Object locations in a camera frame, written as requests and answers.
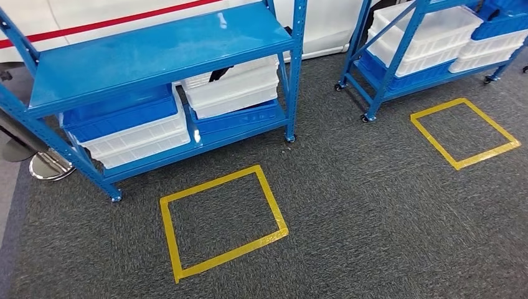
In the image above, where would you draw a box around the blue metal shelf rack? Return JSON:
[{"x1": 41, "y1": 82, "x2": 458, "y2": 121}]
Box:
[
  {"x1": 0, "y1": 0, "x2": 309, "y2": 203},
  {"x1": 334, "y1": 0, "x2": 528, "y2": 124}
]

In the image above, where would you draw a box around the blue plastic crate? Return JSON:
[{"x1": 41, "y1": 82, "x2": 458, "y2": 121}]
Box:
[
  {"x1": 189, "y1": 98, "x2": 288, "y2": 137},
  {"x1": 60, "y1": 83, "x2": 179, "y2": 143},
  {"x1": 356, "y1": 49, "x2": 461, "y2": 92}
]

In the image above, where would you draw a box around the white plastic crate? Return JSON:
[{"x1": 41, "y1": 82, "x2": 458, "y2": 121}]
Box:
[
  {"x1": 180, "y1": 54, "x2": 280, "y2": 120},
  {"x1": 78, "y1": 87, "x2": 192, "y2": 170},
  {"x1": 366, "y1": 1, "x2": 484, "y2": 78},
  {"x1": 448, "y1": 29, "x2": 528, "y2": 74}
]

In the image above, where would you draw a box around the white car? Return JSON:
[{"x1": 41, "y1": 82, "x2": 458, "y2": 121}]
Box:
[{"x1": 0, "y1": 0, "x2": 374, "y2": 65}]

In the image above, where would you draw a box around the red barrier belt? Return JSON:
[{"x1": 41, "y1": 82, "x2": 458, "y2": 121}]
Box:
[{"x1": 0, "y1": 0, "x2": 224, "y2": 49}]

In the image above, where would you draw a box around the dark belt stanchion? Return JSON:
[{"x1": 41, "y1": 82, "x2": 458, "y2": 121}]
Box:
[{"x1": 0, "y1": 109, "x2": 77, "y2": 183}]

